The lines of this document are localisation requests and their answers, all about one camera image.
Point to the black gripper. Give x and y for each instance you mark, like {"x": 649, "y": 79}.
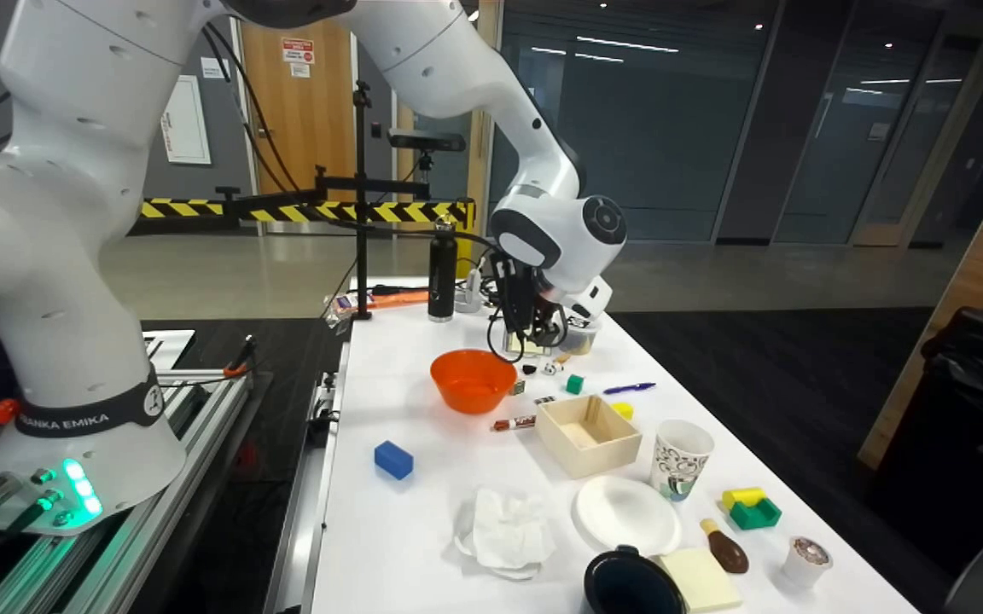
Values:
{"x": 522, "y": 283}

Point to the purple marker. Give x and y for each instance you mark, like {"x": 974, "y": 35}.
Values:
{"x": 631, "y": 386}

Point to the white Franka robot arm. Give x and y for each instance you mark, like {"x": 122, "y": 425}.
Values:
{"x": 60, "y": 225}

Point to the red marker white cap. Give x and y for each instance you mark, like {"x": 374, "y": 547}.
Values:
{"x": 514, "y": 425}

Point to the light wooden box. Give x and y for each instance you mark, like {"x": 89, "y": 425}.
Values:
{"x": 598, "y": 444}

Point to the green cube block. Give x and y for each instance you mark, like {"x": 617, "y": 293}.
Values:
{"x": 574, "y": 382}

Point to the orange plastic bowl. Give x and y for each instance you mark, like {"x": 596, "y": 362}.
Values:
{"x": 474, "y": 378}

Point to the black cylindrical bottle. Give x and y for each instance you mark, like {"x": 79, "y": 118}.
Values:
{"x": 442, "y": 273}

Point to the yellow rectangular block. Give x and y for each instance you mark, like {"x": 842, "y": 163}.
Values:
{"x": 622, "y": 410}

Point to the orange pen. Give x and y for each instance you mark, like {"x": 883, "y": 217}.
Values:
{"x": 402, "y": 298}

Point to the blue rectangular block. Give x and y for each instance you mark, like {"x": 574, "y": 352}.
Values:
{"x": 393, "y": 458}

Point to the printed paper cup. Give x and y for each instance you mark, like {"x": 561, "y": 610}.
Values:
{"x": 680, "y": 460}

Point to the crumpled white tissue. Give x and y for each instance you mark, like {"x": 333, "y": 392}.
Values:
{"x": 503, "y": 533}

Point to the white round plate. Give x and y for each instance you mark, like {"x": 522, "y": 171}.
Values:
{"x": 625, "y": 511}

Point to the yellow flat block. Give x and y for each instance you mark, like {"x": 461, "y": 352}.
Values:
{"x": 743, "y": 495}

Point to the dark green mug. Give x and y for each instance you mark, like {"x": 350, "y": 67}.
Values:
{"x": 631, "y": 583}

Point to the yellow black hazard barrier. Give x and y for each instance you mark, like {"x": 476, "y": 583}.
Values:
{"x": 288, "y": 211}

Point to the green round object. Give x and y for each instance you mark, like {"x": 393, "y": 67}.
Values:
{"x": 759, "y": 516}

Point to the pale yellow sticky notes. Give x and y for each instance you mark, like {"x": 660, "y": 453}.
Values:
{"x": 705, "y": 581}

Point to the wooden door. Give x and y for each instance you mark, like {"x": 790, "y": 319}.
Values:
{"x": 309, "y": 115}

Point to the clear post-it dispenser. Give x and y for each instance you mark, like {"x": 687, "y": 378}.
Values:
{"x": 583, "y": 343}

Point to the black camera stand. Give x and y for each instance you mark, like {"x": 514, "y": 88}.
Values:
{"x": 365, "y": 225}

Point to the black camera on stand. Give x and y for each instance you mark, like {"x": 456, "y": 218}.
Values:
{"x": 426, "y": 142}

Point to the aluminium frame rail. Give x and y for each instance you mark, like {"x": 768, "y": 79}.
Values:
{"x": 138, "y": 499}

